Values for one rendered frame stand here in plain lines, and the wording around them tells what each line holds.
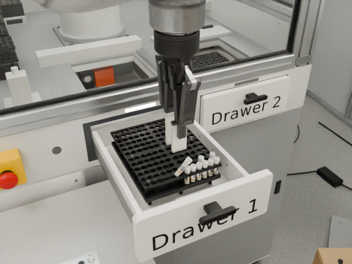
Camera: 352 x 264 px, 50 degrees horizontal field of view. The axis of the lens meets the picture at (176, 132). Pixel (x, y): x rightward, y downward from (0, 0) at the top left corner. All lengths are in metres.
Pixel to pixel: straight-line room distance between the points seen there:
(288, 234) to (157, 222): 1.31
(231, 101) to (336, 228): 1.10
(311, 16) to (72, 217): 0.81
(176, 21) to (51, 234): 0.55
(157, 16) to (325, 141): 2.12
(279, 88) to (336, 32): 1.72
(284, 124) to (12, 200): 0.82
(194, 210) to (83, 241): 0.28
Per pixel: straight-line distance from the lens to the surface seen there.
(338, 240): 1.95
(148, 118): 0.99
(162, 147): 0.86
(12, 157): 0.88
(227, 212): 0.70
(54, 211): 0.95
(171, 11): 0.58
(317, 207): 2.11
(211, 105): 1.02
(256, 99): 1.05
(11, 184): 0.88
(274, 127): 1.24
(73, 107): 0.88
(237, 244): 1.54
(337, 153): 2.53
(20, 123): 0.89
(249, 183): 0.74
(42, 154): 0.93
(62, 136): 0.92
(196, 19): 0.59
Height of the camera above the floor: 1.41
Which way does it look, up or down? 34 degrees down
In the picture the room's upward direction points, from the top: straight up
